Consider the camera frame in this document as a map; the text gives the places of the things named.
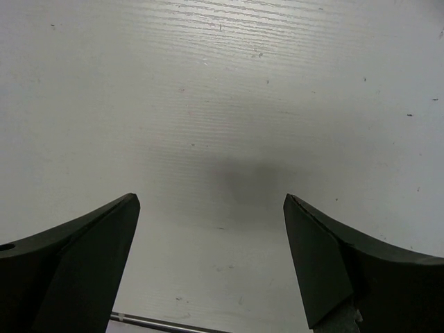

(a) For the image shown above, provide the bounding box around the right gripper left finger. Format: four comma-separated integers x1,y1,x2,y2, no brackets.
1,194,140,332

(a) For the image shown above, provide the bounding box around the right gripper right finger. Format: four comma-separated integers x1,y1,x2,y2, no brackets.
283,194,443,332

